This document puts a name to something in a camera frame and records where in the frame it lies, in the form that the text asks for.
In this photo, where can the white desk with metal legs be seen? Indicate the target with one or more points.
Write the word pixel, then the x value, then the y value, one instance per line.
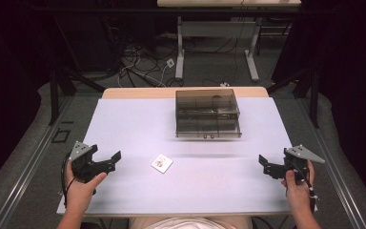
pixel 216 29

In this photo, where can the metal floor rail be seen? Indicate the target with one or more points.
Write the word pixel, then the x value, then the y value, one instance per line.
pixel 333 168
pixel 28 168

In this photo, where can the smoky transparent drawer box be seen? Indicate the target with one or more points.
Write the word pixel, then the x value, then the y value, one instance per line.
pixel 207 113

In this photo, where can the person's right hand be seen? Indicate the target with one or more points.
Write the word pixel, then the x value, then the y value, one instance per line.
pixel 298 195

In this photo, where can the person's light shirt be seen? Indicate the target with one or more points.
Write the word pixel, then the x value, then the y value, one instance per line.
pixel 190 223

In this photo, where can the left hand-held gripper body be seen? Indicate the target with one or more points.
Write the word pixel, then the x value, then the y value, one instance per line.
pixel 83 160

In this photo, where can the white power plug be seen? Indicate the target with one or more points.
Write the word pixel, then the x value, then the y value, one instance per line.
pixel 170 63

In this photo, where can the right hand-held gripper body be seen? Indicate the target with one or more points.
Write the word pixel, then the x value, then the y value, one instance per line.
pixel 294 162

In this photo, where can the black metal stand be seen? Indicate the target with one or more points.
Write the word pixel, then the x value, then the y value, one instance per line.
pixel 313 95
pixel 58 92

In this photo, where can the white table mat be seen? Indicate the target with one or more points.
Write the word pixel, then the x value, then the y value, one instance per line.
pixel 133 127

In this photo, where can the small white square packet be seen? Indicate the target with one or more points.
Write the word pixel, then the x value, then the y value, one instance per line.
pixel 162 163

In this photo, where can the person's left hand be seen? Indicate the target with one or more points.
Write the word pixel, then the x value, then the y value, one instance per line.
pixel 81 191

